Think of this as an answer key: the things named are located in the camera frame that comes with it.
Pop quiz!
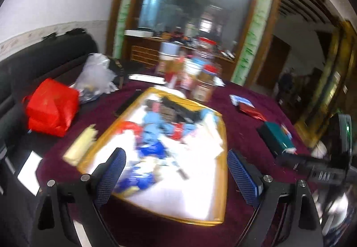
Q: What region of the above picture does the white card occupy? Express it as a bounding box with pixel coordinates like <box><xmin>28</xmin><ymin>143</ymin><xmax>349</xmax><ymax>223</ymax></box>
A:
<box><xmin>17</xmin><ymin>151</ymin><xmax>44</xmax><ymax>196</ymax></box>

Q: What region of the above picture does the brown wooden door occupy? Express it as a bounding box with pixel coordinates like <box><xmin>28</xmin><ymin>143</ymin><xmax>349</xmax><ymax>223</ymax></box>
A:
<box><xmin>257</xmin><ymin>35</ymin><xmax>292</xmax><ymax>94</ymax></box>

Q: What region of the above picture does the light blue bucket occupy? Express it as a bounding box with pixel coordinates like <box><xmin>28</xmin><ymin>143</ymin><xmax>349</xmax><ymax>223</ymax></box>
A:
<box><xmin>159</xmin><ymin>42</ymin><xmax>180</xmax><ymax>58</ymax></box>

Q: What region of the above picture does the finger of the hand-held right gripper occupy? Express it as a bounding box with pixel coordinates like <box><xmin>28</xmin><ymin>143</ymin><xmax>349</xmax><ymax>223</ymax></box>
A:
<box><xmin>276</xmin><ymin>154</ymin><xmax>311</xmax><ymax>174</ymax></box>

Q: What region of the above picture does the clear jar with red lid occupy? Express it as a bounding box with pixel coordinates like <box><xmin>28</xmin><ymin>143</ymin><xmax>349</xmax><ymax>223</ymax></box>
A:
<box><xmin>195</xmin><ymin>36</ymin><xmax>218</xmax><ymax>60</ymax></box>

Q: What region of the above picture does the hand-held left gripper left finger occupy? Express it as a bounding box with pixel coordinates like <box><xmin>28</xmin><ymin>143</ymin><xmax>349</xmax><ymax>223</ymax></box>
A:
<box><xmin>29</xmin><ymin>147</ymin><xmax>127</xmax><ymax>247</ymax></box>

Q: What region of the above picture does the black bag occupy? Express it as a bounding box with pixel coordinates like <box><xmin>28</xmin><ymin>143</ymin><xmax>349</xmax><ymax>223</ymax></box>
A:
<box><xmin>109</xmin><ymin>59</ymin><xmax>131</xmax><ymax>88</ymax></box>

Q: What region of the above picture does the wooden cabinet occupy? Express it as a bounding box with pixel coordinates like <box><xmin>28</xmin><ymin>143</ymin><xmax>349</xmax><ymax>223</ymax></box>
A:
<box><xmin>124</xmin><ymin>35</ymin><xmax>237</xmax><ymax>80</ymax></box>

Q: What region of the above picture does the black plastic package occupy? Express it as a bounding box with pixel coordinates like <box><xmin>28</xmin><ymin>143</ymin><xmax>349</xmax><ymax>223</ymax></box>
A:
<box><xmin>160</xmin><ymin>96</ymin><xmax>203</xmax><ymax>123</ymax></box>

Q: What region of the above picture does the white crumpled paper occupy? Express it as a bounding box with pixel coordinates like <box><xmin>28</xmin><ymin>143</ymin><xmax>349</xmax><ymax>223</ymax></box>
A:
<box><xmin>312</xmin><ymin>142</ymin><xmax>331</xmax><ymax>158</ymax></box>

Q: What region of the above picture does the clear plastic bag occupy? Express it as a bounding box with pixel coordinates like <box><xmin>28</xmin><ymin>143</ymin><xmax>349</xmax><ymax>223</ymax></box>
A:
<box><xmin>75</xmin><ymin>52</ymin><xmax>119</xmax><ymax>102</ymax></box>

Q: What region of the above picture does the plastic container with blue label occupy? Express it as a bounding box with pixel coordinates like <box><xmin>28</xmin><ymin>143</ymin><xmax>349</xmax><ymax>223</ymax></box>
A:
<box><xmin>185</xmin><ymin>59</ymin><xmax>207</xmax><ymax>91</ymax></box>

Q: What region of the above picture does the red plastic bag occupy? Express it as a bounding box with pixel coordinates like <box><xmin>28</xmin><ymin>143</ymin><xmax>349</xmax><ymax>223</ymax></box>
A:
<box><xmin>22</xmin><ymin>78</ymin><xmax>80</xmax><ymax>137</ymax></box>

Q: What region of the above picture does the blue and white packet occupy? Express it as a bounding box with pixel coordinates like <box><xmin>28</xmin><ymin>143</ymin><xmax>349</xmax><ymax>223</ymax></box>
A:
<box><xmin>229</xmin><ymin>94</ymin><xmax>255</xmax><ymax>108</ymax></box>

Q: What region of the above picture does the dark green box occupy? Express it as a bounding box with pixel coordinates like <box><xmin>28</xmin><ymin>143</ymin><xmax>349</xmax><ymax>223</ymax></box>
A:
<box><xmin>257</xmin><ymin>121</ymin><xmax>296</xmax><ymax>157</ymax></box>

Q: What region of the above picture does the brown-filled jar with red lid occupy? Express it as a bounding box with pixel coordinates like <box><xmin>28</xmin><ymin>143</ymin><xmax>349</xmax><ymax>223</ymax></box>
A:
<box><xmin>192</xmin><ymin>64</ymin><xmax>218</xmax><ymax>102</ymax></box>

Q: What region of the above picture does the small red packet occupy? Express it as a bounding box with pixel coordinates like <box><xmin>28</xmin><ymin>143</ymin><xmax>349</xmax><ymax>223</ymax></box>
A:
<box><xmin>237</xmin><ymin>102</ymin><xmax>267</xmax><ymax>120</ymax></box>

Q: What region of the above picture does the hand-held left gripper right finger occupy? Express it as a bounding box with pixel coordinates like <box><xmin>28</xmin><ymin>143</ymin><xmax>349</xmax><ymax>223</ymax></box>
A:
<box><xmin>227</xmin><ymin>149</ymin><xmax>325</xmax><ymax>247</ymax></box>

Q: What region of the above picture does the brown carton with red label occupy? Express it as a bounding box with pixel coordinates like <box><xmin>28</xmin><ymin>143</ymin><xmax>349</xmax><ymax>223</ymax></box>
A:
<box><xmin>156</xmin><ymin>54</ymin><xmax>185</xmax><ymax>88</ymax></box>

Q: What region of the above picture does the speckled knitted gloves bundle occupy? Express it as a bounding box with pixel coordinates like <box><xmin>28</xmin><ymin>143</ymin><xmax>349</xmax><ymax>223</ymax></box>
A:
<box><xmin>159</xmin><ymin>105</ymin><xmax>179</xmax><ymax>122</ymax></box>

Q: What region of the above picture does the gold picture frame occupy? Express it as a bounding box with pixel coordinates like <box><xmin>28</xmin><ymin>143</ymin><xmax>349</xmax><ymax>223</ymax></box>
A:
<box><xmin>296</xmin><ymin>21</ymin><xmax>357</xmax><ymax>147</ymax></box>

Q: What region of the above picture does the black sofa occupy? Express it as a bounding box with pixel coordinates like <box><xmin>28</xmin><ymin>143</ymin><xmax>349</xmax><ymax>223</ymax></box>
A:
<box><xmin>0</xmin><ymin>28</ymin><xmax>98</xmax><ymax>247</ymax></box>

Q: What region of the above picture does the red cloth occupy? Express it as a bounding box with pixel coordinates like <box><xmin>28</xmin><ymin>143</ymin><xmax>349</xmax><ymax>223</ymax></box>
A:
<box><xmin>120</xmin><ymin>121</ymin><xmax>143</xmax><ymax>139</ymax></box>

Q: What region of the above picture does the dark blue printed packet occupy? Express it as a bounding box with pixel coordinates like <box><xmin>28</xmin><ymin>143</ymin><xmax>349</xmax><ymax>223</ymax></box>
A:
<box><xmin>114</xmin><ymin>163</ymin><xmax>157</xmax><ymax>194</ymax></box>
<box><xmin>139</xmin><ymin>141</ymin><xmax>168</xmax><ymax>158</ymax></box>

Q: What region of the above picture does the white flat box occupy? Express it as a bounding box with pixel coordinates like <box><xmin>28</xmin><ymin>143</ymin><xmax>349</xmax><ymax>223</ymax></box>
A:
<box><xmin>128</xmin><ymin>73</ymin><xmax>166</xmax><ymax>86</ymax></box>

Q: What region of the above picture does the white cloth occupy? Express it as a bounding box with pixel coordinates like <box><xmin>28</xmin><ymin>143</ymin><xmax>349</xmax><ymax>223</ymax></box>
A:
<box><xmin>181</xmin><ymin>119</ymin><xmax>225</xmax><ymax>158</ymax></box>

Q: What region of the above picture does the gold-rimmed silver tray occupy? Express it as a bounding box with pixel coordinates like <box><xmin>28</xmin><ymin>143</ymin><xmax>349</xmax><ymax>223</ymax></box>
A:
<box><xmin>77</xmin><ymin>87</ymin><xmax>226</xmax><ymax>226</ymax></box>

